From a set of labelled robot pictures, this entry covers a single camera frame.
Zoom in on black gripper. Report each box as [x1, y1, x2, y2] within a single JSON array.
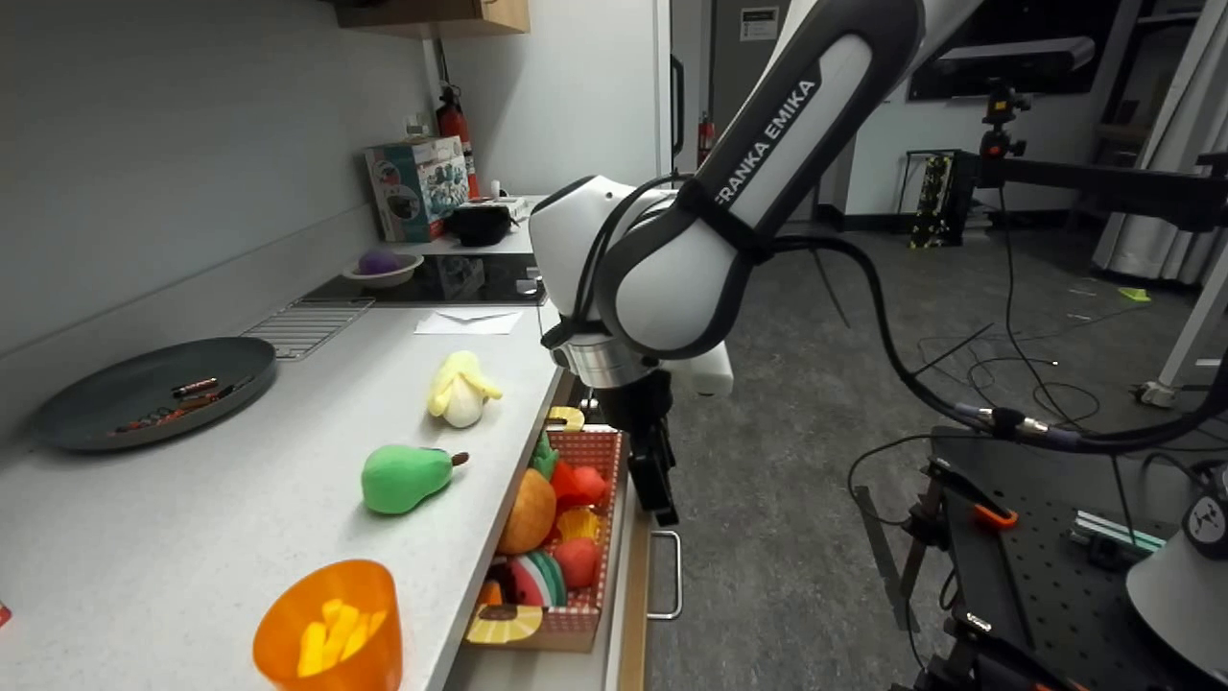
[[596, 369, 683, 530]]

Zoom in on orange pineapple plush toy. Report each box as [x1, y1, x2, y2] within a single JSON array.
[[496, 434, 564, 561]]

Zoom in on white drawer with wood front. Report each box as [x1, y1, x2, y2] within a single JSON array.
[[446, 408, 661, 691]]

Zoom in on red pepper toy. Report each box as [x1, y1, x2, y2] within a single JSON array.
[[547, 458, 614, 513]]

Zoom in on yellow orange toy piece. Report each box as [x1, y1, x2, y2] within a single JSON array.
[[554, 503, 607, 544]]

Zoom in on red round toy fruit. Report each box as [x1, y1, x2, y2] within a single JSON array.
[[546, 534, 607, 590]]

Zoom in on watermelon slice toy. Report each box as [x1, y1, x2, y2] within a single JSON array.
[[497, 549, 571, 610]]

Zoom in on yellow banana plush toy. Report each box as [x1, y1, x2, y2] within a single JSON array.
[[422, 347, 508, 429]]

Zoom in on green pear plush toy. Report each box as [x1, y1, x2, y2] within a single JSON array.
[[358, 443, 470, 523]]

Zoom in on yellow toy pieces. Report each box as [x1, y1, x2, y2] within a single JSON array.
[[295, 596, 390, 681]]

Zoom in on white paper sheet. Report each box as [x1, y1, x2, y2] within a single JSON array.
[[415, 302, 524, 343]]

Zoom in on black induction cooktop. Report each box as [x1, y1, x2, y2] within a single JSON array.
[[300, 251, 547, 311]]

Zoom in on orange plastic cup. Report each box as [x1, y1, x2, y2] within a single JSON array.
[[248, 555, 406, 691]]

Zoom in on small bowl with purple item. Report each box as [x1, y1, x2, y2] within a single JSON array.
[[341, 247, 424, 293]]

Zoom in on colourful printed box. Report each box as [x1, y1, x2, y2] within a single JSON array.
[[366, 132, 470, 247]]

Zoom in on black equipment rack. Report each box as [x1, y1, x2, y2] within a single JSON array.
[[904, 147, 974, 251]]

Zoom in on red bottle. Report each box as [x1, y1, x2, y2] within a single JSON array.
[[432, 82, 470, 147]]

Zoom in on black perforated work table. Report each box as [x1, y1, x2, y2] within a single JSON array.
[[926, 422, 1228, 691]]

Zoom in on grey door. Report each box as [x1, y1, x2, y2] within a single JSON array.
[[707, 0, 788, 132]]

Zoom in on brown sticks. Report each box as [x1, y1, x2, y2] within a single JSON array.
[[110, 372, 233, 438]]

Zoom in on grey round dome object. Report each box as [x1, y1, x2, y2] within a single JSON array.
[[1124, 530, 1228, 689]]

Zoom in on white metal stand leg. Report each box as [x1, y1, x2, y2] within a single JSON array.
[[1134, 247, 1228, 412]]

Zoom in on black round plate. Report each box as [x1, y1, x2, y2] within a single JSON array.
[[20, 333, 279, 458]]

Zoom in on black round dial device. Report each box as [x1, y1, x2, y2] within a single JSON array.
[[1183, 458, 1228, 561]]

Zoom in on red checkered basket yellow handles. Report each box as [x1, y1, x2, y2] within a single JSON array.
[[461, 404, 629, 651]]

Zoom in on metal drawer handle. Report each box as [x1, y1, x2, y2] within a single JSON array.
[[646, 526, 689, 627]]

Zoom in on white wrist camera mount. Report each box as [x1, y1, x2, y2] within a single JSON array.
[[664, 343, 742, 399]]

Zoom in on orange handled tool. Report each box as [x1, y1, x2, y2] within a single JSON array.
[[927, 453, 1024, 534]]

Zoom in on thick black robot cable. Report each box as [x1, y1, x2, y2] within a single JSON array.
[[765, 228, 1228, 458]]

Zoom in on teal handled tool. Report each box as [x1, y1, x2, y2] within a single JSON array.
[[1070, 508, 1169, 555]]

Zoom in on wooden wall shelf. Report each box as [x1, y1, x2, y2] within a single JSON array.
[[332, 0, 532, 40]]

